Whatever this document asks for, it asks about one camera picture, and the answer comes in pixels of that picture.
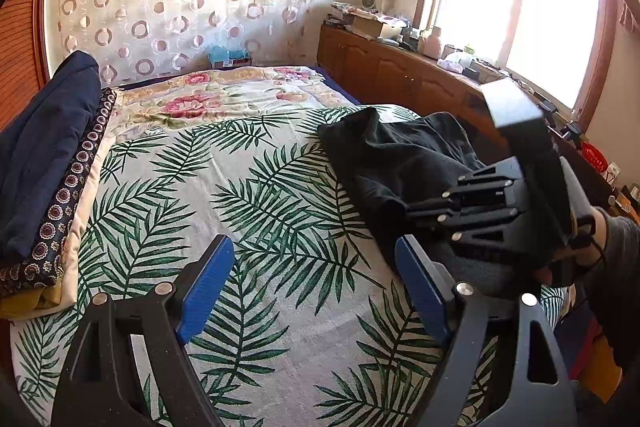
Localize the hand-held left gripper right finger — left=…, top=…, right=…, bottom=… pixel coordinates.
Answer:
left=394, top=234, right=576, bottom=427

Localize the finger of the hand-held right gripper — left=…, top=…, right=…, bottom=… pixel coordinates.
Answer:
left=442, top=159, right=524, bottom=206
left=405, top=206, right=524, bottom=254

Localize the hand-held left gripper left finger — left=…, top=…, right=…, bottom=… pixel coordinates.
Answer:
left=50, top=234, right=236, bottom=427

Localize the black t-shirt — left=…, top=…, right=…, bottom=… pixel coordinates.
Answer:
left=317, top=107, right=506, bottom=280

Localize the person's right hand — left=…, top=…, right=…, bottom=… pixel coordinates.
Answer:
left=532, top=206, right=608, bottom=288

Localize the red basket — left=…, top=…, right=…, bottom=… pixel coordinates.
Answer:
left=581, top=142, right=609, bottom=171

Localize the green leaf-print blanket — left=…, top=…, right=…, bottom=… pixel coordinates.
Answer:
left=10, top=104, right=571, bottom=427

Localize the wooden cabinet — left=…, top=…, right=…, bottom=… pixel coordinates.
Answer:
left=317, top=24, right=640, bottom=210

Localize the white jug on cabinet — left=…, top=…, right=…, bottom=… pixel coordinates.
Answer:
left=422, top=27, right=444, bottom=58

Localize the dark circle-patterned quilt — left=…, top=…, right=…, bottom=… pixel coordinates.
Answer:
left=0, top=88, right=117, bottom=299

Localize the navy bed sheet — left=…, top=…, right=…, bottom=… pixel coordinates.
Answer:
left=310, top=66, right=362, bottom=106

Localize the yellow folded cloth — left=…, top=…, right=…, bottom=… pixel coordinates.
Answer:
left=0, top=287, right=66, bottom=321

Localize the floral blanket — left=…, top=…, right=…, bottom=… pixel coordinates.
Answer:
left=102, top=66, right=361, bottom=142

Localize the cardboard box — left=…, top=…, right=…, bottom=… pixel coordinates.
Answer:
left=350, top=13, right=407, bottom=40

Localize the navy folded cloth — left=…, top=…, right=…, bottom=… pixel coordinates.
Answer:
left=0, top=51, right=101, bottom=260

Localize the teal box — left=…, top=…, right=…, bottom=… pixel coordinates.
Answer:
left=207, top=46, right=254, bottom=70

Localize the wooden wardrobe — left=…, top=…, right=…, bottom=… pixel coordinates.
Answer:
left=0, top=0, right=56, bottom=132

